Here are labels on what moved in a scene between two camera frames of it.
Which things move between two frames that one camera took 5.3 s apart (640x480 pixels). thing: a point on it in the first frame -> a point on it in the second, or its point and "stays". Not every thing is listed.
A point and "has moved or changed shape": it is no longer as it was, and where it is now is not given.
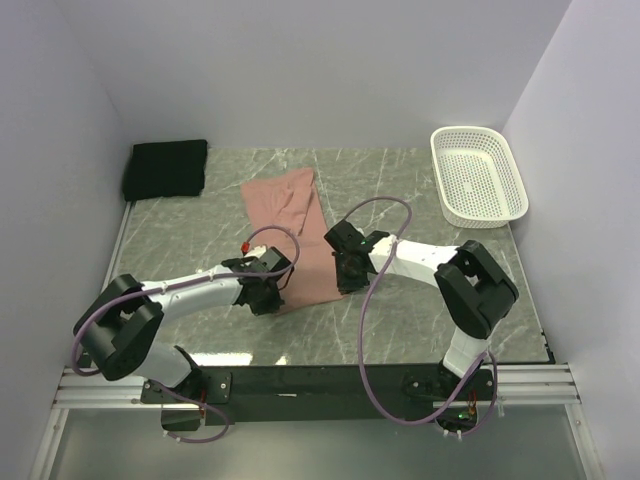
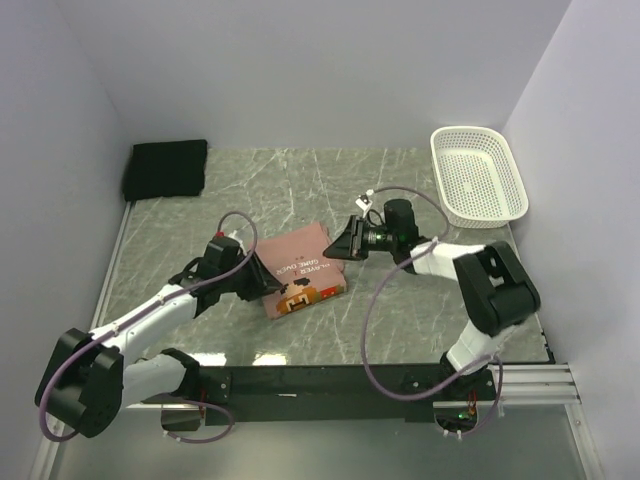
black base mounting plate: x=321 y=394 stays
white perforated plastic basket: x=479 y=180 stays
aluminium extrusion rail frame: x=107 y=384 stays
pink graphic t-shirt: x=285 y=212 has moved or changed shape
